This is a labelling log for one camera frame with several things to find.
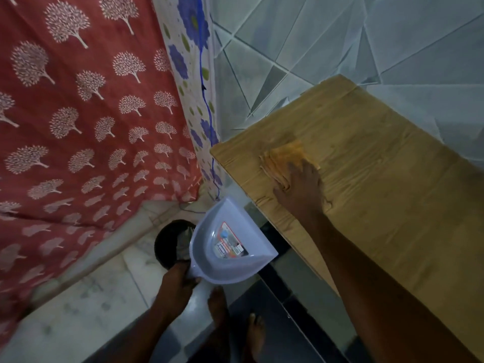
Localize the person's foot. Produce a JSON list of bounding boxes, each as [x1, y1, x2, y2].
[[246, 313, 266, 361], [207, 286, 230, 339]]

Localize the person's left hand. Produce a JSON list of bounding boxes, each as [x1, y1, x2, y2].
[[157, 261, 202, 322]]

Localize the grey plastic dustpan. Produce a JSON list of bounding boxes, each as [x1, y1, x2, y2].
[[187, 196, 279, 286]]

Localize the person's right foot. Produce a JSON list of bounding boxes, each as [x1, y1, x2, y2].
[[246, 313, 266, 361]]

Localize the person's right hand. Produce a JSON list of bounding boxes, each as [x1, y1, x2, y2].
[[273, 161, 330, 222]]

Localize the wooden table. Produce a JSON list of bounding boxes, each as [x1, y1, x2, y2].
[[210, 74, 484, 363]]

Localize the red tree-print curtain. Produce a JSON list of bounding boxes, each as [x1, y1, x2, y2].
[[0, 0, 203, 337]]

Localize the black round bin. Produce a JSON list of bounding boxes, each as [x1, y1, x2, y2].
[[154, 220, 197, 270]]

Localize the person's right forearm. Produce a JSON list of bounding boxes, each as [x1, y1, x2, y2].
[[302, 213, 478, 363]]

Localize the blue cable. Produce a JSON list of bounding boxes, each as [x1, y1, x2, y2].
[[196, 0, 221, 201]]

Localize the white blue-flower curtain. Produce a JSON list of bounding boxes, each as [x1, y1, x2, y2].
[[151, 0, 224, 199]]

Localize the person's left foot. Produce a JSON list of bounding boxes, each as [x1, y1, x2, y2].
[[207, 286, 230, 339]]

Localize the person's left forearm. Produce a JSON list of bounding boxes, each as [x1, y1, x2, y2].
[[99, 306, 182, 363]]

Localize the orange cleaning cloth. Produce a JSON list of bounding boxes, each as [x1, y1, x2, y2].
[[259, 140, 332, 209]]

